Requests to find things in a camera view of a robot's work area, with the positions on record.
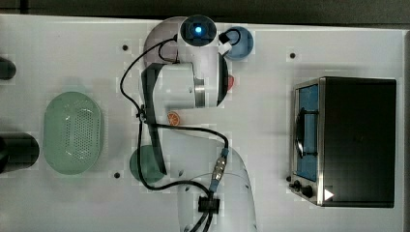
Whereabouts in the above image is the green cup with handle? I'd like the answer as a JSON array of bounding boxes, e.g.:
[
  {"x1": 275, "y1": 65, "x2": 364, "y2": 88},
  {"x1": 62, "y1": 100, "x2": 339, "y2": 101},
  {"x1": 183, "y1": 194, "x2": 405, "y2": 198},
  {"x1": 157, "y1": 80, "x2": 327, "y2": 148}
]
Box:
[{"x1": 130, "y1": 145, "x2": 164, "y2": 184}]

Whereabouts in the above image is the grey oval plate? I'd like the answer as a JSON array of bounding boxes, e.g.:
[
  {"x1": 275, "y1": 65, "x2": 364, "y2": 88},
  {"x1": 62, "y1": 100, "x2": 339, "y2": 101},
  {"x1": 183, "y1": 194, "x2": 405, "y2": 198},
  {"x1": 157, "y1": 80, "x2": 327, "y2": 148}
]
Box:
[{"x1": 143, "y1": 16, "x2": 186, "y2": 67}]

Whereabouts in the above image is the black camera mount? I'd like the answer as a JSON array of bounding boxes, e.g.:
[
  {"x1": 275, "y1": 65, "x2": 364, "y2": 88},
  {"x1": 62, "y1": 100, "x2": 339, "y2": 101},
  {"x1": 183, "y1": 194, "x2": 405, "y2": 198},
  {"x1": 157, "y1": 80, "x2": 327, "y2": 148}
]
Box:
[
  {"x1": 0, "y1": 57, "x2": 16, "y2": 80},
  {"x1": 0, "y1": 132, "x2": 40, "y2": 173}
]

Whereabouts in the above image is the black steel toaster oven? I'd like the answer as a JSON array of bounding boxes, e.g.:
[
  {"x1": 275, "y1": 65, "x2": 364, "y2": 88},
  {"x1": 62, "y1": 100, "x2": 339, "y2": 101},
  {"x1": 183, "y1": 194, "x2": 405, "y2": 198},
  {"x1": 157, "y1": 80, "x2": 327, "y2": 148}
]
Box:
[{"x1": 286, "y1": 76, "x2": 396, "y2": 208}]

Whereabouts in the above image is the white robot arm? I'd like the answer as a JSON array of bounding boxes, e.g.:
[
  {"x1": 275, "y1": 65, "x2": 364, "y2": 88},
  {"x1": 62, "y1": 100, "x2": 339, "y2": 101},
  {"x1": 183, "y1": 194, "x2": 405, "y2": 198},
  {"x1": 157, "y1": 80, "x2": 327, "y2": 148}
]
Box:
[{"x1": 136, "y1": 15, "x2": 257, "y2": 232}]

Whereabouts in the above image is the green perforated colander basket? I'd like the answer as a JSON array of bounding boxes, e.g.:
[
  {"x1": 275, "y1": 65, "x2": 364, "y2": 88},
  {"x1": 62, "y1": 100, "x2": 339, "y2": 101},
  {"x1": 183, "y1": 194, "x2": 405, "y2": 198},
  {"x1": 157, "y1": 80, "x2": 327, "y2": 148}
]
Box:
[{"x1": 43, "y1": 92, "x2": 103, "y2": 175}]

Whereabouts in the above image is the black camera mount upper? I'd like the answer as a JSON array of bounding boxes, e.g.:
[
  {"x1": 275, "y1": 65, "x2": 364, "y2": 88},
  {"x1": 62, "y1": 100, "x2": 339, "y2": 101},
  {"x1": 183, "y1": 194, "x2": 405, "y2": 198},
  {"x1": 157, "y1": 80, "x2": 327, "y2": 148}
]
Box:
[{"x1": 0, "y1": 57, "x2": 16, "y2": 80}]

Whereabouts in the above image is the black camera mount lower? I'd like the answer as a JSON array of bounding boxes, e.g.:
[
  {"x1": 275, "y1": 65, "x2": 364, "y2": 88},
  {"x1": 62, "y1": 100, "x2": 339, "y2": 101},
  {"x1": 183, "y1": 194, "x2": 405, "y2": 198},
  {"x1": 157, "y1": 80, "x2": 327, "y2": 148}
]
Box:
[{"x1": 0, "y1": 132, "x2": 40, "y2": 173}]

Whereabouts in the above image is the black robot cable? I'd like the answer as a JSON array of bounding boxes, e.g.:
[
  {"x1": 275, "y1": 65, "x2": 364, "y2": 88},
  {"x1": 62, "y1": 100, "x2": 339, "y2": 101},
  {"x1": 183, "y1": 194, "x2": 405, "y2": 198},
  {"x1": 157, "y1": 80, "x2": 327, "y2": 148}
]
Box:
[{"x1": 119, "y1": 33, "x2": 230, "y2": 232}]

